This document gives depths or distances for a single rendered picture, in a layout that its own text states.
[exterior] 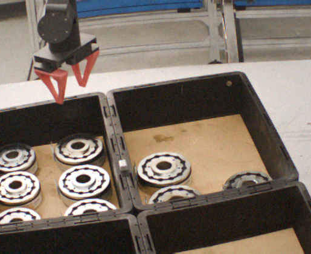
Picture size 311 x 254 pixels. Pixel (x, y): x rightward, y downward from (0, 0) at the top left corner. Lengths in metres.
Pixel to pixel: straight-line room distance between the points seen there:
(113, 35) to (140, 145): 2.34
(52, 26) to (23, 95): 0.92
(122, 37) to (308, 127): 2.15
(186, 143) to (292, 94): 0.50
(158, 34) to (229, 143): 2.33
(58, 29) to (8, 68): 2.60
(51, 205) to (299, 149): 0.64
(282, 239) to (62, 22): 0.55
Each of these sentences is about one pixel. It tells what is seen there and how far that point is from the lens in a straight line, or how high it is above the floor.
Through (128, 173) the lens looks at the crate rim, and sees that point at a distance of 1.32.
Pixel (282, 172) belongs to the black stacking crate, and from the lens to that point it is 1.36.
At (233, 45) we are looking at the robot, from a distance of 2.24.
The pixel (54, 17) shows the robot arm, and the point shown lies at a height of 1.26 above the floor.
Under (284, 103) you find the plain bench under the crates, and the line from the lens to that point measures 1.92.
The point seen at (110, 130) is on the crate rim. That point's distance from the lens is 1.44.
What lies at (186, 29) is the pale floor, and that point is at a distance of 3.88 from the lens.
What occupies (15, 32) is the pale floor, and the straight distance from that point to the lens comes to 4.12.
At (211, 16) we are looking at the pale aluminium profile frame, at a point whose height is 0.28.
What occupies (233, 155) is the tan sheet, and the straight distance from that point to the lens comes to 1.51.
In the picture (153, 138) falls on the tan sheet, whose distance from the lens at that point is 1.58.
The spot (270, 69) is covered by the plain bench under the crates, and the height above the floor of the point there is 0.70.
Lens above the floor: 1.72
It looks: 33 degrees down
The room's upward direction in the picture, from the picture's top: 5 degrees counter-clockwise
